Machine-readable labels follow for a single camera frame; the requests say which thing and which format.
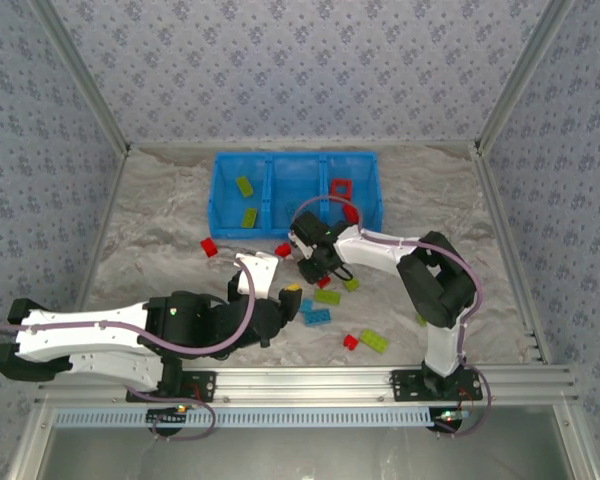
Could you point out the small red lego brick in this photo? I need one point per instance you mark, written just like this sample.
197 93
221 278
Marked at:
350 343
283 249
209 247
323 283

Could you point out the small lime green lego brick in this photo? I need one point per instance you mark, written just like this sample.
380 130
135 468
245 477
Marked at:
351 285

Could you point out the red lego window frame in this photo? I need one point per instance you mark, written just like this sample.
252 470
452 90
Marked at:
341 181

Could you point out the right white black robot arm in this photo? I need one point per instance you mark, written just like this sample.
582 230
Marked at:
375 255

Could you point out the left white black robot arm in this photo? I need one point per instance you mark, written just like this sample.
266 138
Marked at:
80 342

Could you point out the blue three-compartment plastic bin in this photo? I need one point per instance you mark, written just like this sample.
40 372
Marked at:
300 175

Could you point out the black controller board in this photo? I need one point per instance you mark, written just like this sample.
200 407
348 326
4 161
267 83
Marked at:
165 416
447 417

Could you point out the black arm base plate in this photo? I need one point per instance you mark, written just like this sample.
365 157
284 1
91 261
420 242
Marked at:
202 385
405 387

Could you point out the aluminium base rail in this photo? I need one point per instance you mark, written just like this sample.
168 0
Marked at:
300 385

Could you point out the grey back frame rail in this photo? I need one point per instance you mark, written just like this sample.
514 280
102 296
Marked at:
380 144

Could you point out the aluminium side rail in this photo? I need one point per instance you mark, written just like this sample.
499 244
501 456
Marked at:
112 200
505 225

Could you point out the aluminium frame post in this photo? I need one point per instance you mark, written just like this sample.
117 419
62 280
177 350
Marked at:
524 75
82 75
30 445
577 445

